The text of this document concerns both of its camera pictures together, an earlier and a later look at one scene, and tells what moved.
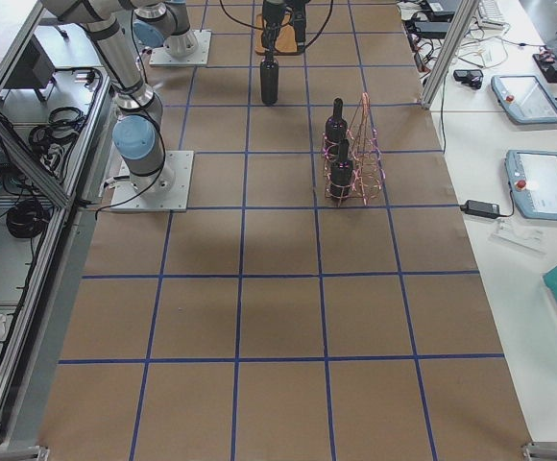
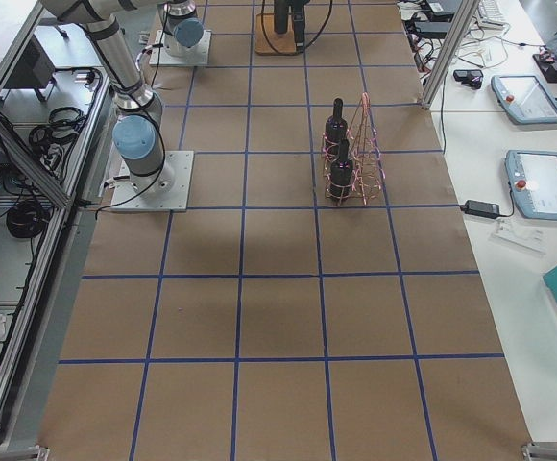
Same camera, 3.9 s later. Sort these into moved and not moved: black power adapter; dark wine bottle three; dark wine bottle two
Moved: dark wine bottle two
Not moved: dark wine bottle three; black power adapter
